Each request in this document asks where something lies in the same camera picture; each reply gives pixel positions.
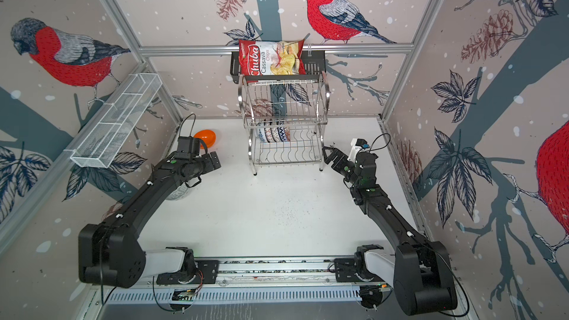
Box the green patterned ceramic bowl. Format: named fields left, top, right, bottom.
left=166, top=184, right=190, bottom=201

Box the orange plastic bowl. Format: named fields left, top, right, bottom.
left=194, top=130, right=216, bottom=148

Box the red patterned ceramic bowl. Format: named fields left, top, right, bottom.
left=278, top=127, right=291, bottom=142

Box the stainless steel dish rack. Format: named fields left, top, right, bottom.
left=238, top=71, right=330, bottom=176

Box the blue geometric upturned bowl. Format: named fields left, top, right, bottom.
left=264, top=127, right=274, bottom=143

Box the blue floral ceramic bowl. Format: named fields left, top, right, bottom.
left=257, top=127, right=267, bottom=143

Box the white brown patterned bowl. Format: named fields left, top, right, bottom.
left=271, top=127, right=281, bottom=142

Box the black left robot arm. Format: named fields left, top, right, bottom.
left=79, top=136, right=221, bottom=288

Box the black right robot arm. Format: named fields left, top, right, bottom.
left=322, top=144, right=458, bottom=316

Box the red cassava chips bag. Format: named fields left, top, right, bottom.
left=238, top=40, right=306, bottom=83

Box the black wall basket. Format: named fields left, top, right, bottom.
left=230, top=50, right=327, bottom=84

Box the white wire mesh shelf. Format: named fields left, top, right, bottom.
left=71, top=73, right=162, bottom=168

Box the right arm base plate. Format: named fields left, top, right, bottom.
left=330, top=258, right=394, bottom=284

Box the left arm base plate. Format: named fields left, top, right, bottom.
left=155, top=259, right=220, bottom=286

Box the aluminium mounting rail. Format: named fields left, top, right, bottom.
left=95, top=255, right=459, bottom=290

